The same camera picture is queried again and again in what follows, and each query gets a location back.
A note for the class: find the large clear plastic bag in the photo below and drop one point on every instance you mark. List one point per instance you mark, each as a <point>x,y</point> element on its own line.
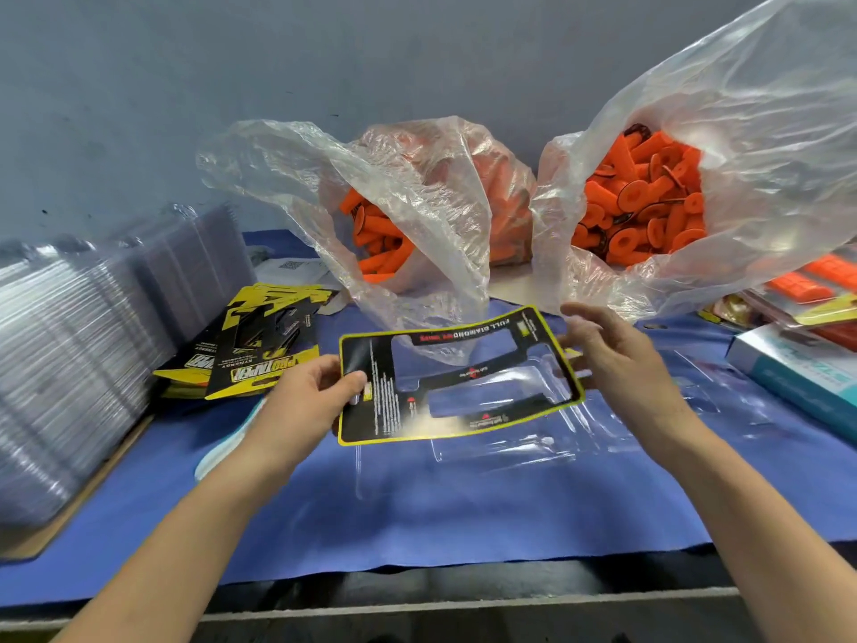
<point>790,100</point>

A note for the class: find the yellow black backing card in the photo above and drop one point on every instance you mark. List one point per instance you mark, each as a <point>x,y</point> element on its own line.
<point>368,395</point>

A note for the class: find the stack of yellow black cards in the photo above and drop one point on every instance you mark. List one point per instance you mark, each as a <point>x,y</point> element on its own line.
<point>248,335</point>

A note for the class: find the person's left hand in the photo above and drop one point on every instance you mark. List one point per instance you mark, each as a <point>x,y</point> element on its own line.
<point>302,415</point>

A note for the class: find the person's left forearm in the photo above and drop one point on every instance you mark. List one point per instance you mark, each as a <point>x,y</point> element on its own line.
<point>161,569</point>

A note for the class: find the person's right forearm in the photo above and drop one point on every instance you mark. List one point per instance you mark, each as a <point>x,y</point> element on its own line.
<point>763,542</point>

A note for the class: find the white printed paper sheet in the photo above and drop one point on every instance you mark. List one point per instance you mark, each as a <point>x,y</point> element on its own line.
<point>288,270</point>

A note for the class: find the teal hand stapler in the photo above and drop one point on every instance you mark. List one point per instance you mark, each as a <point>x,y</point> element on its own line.
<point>221,455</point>

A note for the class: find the teal white cardboard box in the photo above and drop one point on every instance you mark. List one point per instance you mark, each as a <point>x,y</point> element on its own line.
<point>804,375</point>

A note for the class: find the person's right hand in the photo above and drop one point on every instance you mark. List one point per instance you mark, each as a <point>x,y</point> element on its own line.
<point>629,375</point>

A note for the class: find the stack of clear blister shells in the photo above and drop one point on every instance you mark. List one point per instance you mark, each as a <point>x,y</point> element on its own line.
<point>80,355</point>

